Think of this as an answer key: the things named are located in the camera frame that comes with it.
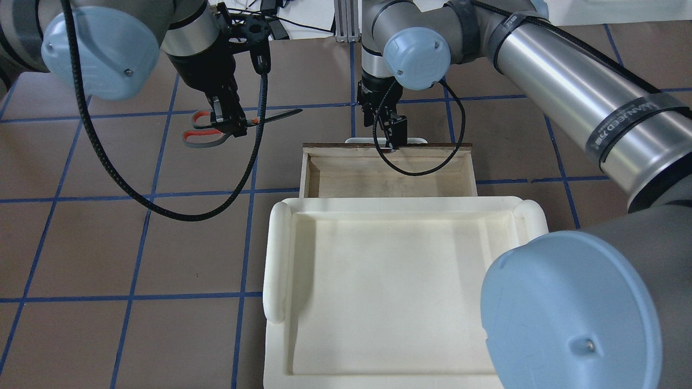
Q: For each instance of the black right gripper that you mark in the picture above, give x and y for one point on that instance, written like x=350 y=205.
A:
x=372 y=92

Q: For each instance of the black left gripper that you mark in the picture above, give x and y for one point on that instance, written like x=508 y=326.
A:
x=201 y=69

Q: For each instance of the white drawer handle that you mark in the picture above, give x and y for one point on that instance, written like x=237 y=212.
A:
x=383 y=141

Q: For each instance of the orange handled grey scissors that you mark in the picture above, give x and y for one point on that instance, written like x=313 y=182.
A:
x=204 y=125

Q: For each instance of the light wooden drawer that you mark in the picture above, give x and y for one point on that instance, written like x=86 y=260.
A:
x=343 y=170

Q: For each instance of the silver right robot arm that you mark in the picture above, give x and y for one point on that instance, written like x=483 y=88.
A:
x=607 y=306

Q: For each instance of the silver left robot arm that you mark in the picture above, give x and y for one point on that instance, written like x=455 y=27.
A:
x=119 y=43

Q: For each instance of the cream plastic tray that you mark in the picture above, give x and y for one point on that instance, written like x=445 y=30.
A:
x=385 y=292

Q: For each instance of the aluminium frame post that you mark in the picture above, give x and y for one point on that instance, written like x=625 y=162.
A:
x=347 y=21

